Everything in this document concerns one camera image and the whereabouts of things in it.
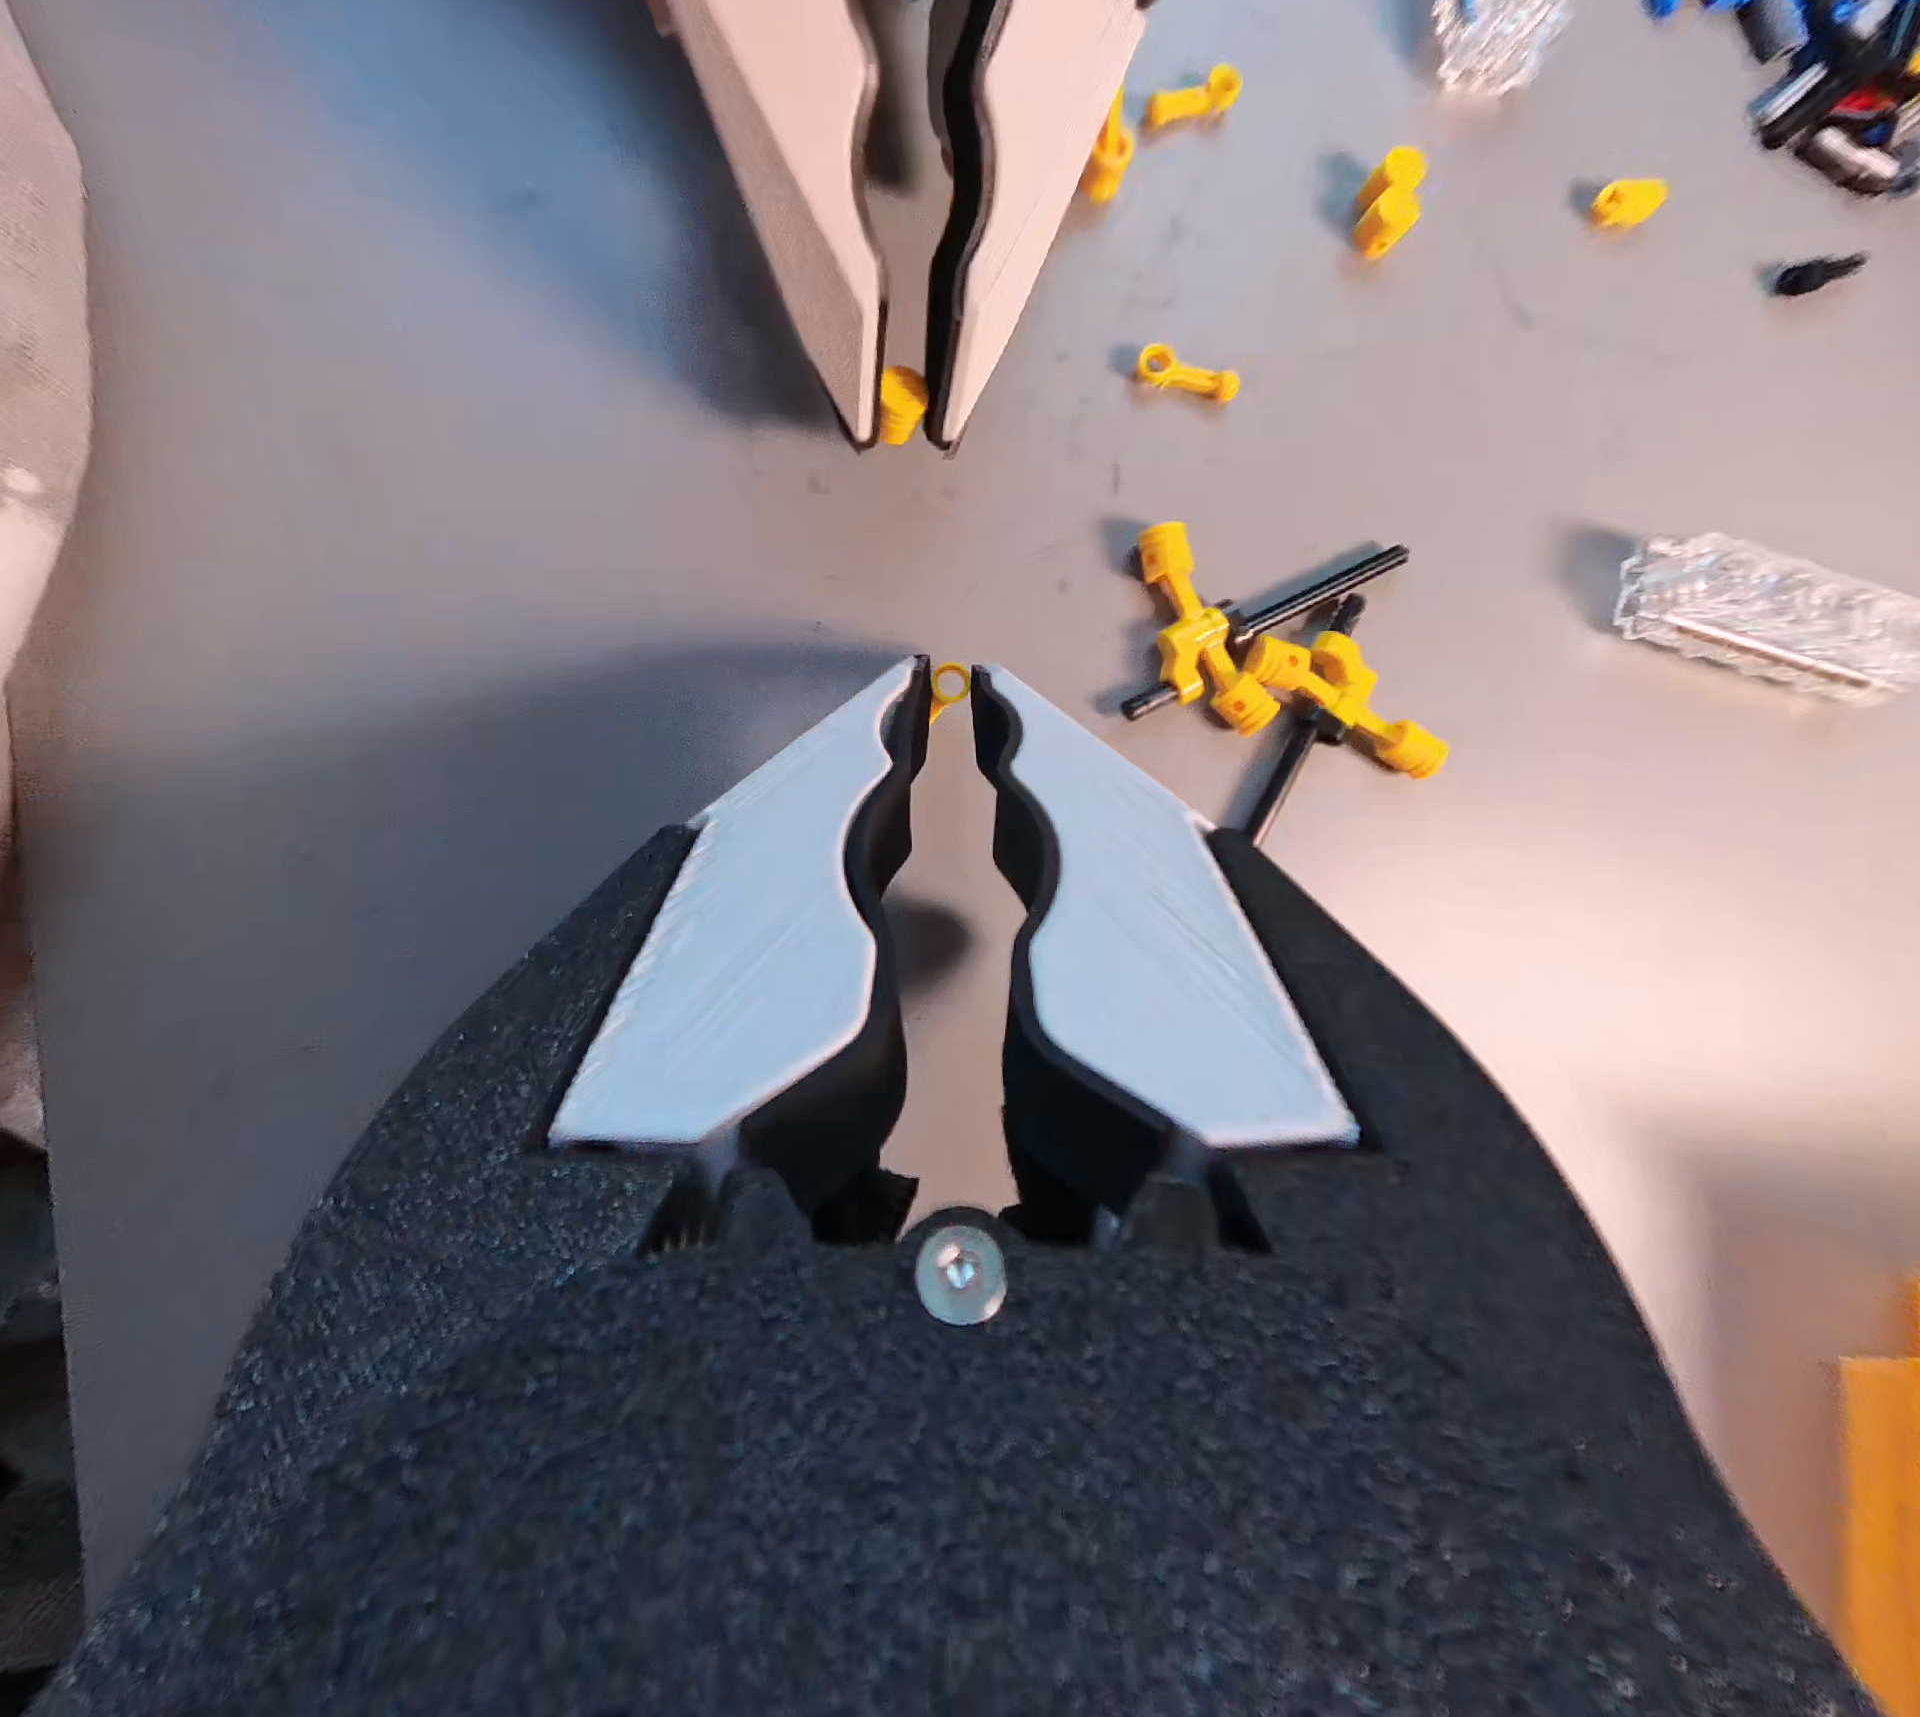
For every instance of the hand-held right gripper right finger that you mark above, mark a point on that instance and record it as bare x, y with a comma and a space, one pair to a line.
1171, 997

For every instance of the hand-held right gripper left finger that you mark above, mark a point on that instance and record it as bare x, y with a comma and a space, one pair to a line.
720, 997

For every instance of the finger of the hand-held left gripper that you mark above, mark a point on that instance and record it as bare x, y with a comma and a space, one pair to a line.
1064, 23
764, 23

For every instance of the yellow connecting rod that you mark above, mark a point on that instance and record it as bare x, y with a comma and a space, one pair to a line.
951, 672
1192, 102
1189, 376
1118, 108

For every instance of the small yellow building part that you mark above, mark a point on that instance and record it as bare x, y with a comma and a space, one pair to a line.
1107, 172

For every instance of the yellow piston crank assembly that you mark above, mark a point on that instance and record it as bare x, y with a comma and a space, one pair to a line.
1192, 645
1342, 676

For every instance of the grey desk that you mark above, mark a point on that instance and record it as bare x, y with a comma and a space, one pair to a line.
451, 547

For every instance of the yellow piston with cross mark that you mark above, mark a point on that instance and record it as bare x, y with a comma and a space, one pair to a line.
1628, 202

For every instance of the black pin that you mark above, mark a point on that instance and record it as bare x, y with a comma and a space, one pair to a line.
1815, 274

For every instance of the yellow storage bin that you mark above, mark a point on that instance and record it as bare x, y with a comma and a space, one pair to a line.
1882, 1477

